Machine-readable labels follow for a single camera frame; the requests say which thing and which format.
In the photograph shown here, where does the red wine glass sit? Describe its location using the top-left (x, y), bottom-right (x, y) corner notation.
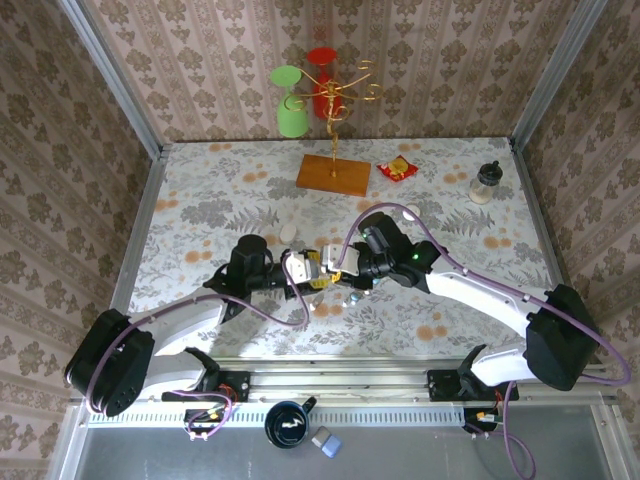
top-left (306, 47), bottom-right (344, 120)

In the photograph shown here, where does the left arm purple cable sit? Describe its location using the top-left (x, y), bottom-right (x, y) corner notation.
top-left (85, 252), bottom-right (311, 444)

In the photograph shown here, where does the red yellow snack packet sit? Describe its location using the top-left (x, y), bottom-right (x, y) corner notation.
top-left (375, 154), bottom-right (419, 184)

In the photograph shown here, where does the grey metal shelf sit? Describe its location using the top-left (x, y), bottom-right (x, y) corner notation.
top-left (47, 399), bottom-right (634, 480)

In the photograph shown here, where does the glass shaker jar black lid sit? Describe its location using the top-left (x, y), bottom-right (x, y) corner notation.
top-left (468, 160), bottom-right (503, 206)

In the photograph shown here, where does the blue grey small box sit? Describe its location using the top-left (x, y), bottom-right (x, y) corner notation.
top-left (310, 425), bottom-right (344, 460)

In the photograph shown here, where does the gold glass rack wooden base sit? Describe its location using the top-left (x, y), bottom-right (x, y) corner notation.
top-left (285, 58), bottom-right (385, 199)

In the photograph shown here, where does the perforated metal cable strip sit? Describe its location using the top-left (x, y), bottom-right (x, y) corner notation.
top-left (84, 403), bottom-right (469, 429)

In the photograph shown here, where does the aluminium table side rail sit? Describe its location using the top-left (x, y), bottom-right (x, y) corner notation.
top-left (94, 144), bottom-right (171, 369)
top-left (507, 139), bottom-right (591, 364)

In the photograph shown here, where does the green wine glass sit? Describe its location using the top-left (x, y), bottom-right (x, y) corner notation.
top-left (269, 64), bottom-right (310, 139)

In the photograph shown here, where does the black mug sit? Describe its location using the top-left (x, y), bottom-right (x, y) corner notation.
top-left (263, 396), bottom-right (319, 450)

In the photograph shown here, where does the long aluminium mounting rail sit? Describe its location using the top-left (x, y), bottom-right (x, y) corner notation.
top-left (69, 355), bottom-right (619, 404)

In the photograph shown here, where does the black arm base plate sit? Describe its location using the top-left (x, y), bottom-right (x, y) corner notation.
top-left (427, 367), bottom-right (520, 402)
top-left (160, 369), bottom-right (252, 404)

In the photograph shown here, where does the yellow connector wire bundle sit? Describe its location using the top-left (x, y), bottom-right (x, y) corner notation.
top-left (460, 405), bottom-right (501, 440)
top-left (182, 405), bottom-right (236, 444)

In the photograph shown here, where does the aluminium frame post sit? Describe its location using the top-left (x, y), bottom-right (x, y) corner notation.
top-left (509, 0), bottom-right (609, 151)
top-left (57, 0), bottom-right (166, 160)

